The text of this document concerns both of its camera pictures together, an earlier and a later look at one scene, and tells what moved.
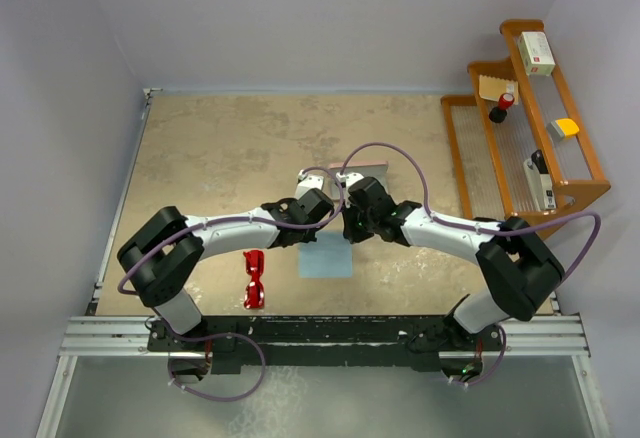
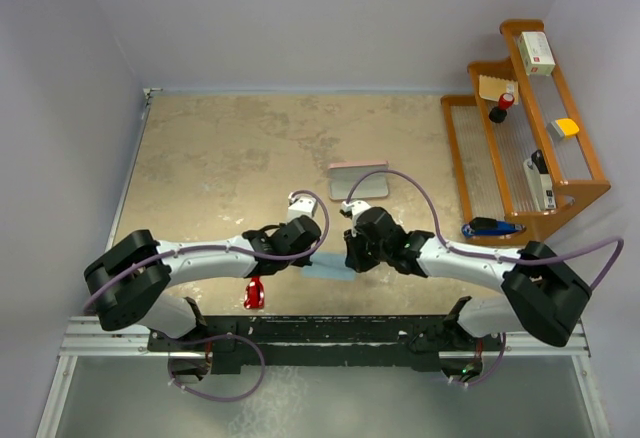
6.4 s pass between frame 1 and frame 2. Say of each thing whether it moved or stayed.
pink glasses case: stayed
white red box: stayed
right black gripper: moved
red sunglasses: stayed
